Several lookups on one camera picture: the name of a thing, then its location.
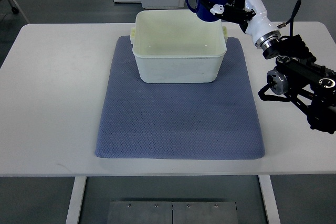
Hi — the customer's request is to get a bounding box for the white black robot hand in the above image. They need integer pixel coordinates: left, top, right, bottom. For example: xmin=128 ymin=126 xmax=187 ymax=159
xmin=201 ymin=0 xmax=281 ymax=50

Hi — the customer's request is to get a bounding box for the cream plastic box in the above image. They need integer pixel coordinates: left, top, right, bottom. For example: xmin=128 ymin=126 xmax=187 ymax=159
xmin=130 ymin=9 xmax=227 ymax=84

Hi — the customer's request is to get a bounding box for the blue textured mat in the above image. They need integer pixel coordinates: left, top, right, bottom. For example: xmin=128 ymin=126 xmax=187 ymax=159
xmin=95 ymin=36 xmax=265 ymax=160

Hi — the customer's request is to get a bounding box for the right white table leg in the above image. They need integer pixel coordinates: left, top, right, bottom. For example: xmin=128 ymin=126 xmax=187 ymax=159
xmin=258 ymin=175 xmax=281 ymax=224

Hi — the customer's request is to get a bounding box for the white table leg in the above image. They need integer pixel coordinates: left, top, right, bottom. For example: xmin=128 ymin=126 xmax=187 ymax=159
xmin=66 ymin=176 xmax=87 ymax=224
xmin=258 ymin=175 xmax=281 ymax=224

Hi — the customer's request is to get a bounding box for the metal floor plate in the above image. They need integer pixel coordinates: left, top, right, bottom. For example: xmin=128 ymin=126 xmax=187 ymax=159
xmin=107 ymin=201 xmax=238 ymax=223

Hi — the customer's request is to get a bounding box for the left white table leg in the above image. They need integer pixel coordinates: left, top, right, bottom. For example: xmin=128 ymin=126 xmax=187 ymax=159
xmin=66 ymin=176 xmax=87 ymax=224

